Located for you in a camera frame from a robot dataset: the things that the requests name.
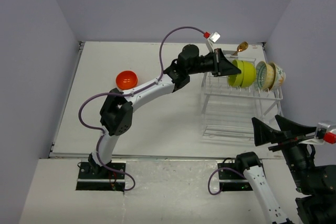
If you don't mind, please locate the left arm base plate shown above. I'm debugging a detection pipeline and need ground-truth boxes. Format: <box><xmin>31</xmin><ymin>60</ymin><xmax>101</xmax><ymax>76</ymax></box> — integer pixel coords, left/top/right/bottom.
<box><xmin>76</xmin><ymin>162</ymin><xmax>125</xmax><ymax>192</ymax></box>

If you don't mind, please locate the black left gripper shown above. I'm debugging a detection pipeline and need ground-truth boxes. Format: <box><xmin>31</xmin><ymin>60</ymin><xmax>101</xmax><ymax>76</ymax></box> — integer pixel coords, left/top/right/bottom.
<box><xmin>187</xmin><ymin>48</ymin><xmax>240</xmax><ymax>77</ymax></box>

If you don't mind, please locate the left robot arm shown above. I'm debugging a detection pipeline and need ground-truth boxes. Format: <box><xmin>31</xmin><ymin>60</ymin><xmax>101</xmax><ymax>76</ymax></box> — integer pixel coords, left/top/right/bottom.
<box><xmin>88</xmin><ymin>44</ymin><xmax>241</xmax><ymax>178</ymax></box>

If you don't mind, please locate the yellow floral white bowl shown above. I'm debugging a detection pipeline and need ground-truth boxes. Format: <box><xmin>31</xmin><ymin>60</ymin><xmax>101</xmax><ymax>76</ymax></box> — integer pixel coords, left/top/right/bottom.
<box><xmin>269</xmin><ymin>62</ymin><xmax>286</xmax><ymax>90</ymax></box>

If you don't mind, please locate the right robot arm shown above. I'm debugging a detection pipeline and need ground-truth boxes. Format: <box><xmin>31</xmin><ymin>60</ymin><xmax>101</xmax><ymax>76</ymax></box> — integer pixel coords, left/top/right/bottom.
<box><xmin>234</xmin><ymin>115</ymin><xmax>335</xmax><ymax>223</ymax></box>

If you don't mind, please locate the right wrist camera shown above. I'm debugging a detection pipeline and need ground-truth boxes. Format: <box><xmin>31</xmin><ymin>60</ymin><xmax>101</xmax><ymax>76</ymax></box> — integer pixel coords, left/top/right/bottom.
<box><xmin>300</xmin><ymin>121</ymin><xmax>335</xmax><ymax>145</ymax></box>

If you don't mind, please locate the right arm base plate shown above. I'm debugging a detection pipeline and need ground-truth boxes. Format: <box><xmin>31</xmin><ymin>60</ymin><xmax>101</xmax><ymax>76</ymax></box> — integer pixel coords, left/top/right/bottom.
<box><xmin>217</xmin><ymin>158</ymin><xmax>253</xmax><ymax>192</ymax></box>

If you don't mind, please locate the teal patterned white bowl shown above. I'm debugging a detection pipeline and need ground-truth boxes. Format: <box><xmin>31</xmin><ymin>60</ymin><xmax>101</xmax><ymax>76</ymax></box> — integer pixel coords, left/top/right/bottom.
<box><xmin>254</xmin><ymin>61</ymin><xmax>275</xmax><ymax>90</ymax></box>

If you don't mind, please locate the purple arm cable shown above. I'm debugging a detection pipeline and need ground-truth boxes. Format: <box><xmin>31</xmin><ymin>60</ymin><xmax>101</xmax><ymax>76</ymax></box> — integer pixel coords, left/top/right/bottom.
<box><xmin>78</xmin><ymin>26</ymin><xmax>211</xmax><ymax>191</ymax></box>
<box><xmin>207</xmin><ymin>167</ymin><xmax>246</xmax><ymax>196</ymax></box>

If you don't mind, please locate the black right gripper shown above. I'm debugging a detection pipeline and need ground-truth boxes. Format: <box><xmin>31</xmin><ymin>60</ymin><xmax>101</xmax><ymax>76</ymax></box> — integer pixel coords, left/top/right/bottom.
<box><xmin>252</xmin><ymin>112</ymin><xmax>318</xmax><ymax>190</ymax></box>

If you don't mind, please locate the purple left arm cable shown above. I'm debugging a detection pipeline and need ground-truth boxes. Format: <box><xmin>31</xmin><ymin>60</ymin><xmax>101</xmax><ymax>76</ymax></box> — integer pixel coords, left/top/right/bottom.
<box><xmin>78</xmin><ymin>26</ymin><xmax>211</xmax><ymax>191</ymax></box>

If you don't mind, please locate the green bowl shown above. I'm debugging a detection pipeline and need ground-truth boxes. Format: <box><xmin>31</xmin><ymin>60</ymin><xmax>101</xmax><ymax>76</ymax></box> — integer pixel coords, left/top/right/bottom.
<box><xmin>240</xmin><ymin>61</ymin><xmax>256</xmax><ymax>88</ymax></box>
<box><xmin>228</xmin><ymin>59</ymin><xmax>244</xmax><ymax>87</ymax></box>

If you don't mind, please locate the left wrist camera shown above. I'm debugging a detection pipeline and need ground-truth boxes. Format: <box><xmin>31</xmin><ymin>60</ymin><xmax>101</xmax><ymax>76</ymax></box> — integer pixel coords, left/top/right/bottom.
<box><xmin>204</xmin><ymin>31</ymin><xmax>221</xmax><ymax>52</ymax></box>

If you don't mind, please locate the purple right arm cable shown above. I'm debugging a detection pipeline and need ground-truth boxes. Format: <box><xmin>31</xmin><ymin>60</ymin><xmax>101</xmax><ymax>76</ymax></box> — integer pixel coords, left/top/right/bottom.
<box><xmin>207</xmin><ymin>167</ymin><xmax>246</xmax><ymax>196</ymax></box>

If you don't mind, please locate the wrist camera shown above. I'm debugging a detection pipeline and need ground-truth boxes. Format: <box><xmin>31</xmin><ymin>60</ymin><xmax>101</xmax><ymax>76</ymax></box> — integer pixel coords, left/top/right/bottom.
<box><xmin>300</xmin><ymin>121</ymin><xmax>335</xmax><ymax>145</ymax></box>
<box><xmin>204</xmin><ymin>31</ymin><xmax>221</xmax><ymax>52</ymax></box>

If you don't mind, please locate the white wire dish rack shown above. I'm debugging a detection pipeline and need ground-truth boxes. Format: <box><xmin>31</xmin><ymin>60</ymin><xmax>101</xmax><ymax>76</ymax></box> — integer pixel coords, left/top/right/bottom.
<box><xmin>201</xmin><ymin>73</ymin><xmax>283</xmax><ymax>140</ymax></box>

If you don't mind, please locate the gold spoon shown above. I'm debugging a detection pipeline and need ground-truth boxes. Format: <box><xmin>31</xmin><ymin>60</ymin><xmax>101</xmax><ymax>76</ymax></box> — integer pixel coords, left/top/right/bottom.
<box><xmin>232</xmin><ymin>41</ymin><xmax>249</xmax><ymax>56</ymax></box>

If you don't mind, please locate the orange bowl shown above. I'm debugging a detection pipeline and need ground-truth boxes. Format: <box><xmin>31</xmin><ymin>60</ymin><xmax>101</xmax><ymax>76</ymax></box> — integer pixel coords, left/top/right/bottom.
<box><xmin>116</xmin><ymin>76</ymin><xmax>138</xmax><ymax>90</ymax></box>
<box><xmin>116</xmin><ymin>70</ymin><xmax>138</xmax><ymax>90</ymax></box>

